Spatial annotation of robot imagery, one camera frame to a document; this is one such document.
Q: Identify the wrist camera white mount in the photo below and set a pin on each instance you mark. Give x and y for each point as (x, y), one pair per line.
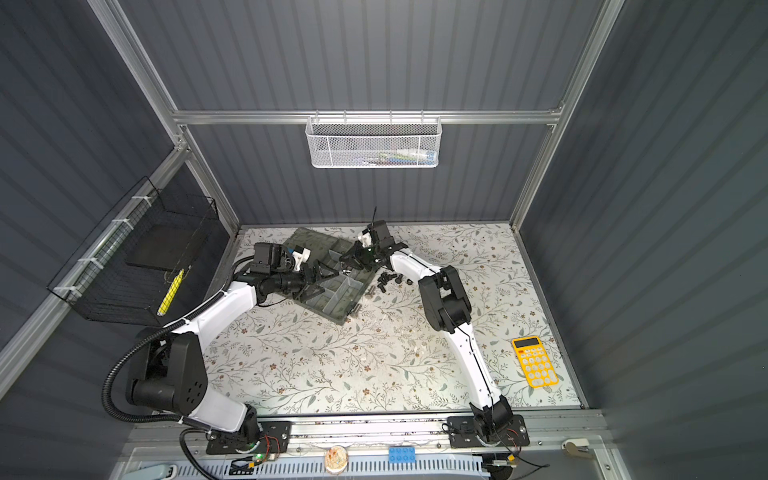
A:
(365, 239)
(300, 256)

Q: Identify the green compartment organizer box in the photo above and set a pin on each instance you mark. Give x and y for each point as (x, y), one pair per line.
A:
(342, 289)

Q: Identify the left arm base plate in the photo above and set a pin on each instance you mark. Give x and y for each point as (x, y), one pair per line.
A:
(270, 437)

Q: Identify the blue toy brick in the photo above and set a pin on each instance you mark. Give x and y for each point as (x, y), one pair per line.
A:
(401, 455)

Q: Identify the white wire mesh basket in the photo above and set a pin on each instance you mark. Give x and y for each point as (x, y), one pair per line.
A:
(337, 145)

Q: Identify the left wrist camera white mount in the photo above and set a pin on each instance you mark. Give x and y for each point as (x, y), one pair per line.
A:
(300, 256)

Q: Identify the yellow marker in black basket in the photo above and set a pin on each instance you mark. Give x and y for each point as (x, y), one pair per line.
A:
(171, 292)

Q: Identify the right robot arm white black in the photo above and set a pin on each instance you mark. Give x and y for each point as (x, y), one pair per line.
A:
(447, 308)

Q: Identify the yellow calculator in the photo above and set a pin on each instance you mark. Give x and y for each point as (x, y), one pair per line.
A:
(535, 362)

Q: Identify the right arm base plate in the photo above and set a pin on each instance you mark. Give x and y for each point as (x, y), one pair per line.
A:
(466, 432)

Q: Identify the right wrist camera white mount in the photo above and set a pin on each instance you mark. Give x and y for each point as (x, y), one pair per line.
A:
(365, 239)

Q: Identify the black wire mesh basket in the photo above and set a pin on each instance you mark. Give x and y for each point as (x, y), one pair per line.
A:
(123, 275)

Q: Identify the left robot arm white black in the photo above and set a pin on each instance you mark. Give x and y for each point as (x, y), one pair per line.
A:
(167, 370)

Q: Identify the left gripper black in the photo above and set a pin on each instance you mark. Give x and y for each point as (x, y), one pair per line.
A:
(317, 278)

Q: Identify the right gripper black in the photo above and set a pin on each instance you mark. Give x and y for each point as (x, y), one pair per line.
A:
(356, 260)

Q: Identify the markers in white basket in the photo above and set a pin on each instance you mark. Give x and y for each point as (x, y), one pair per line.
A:
(401, 157)

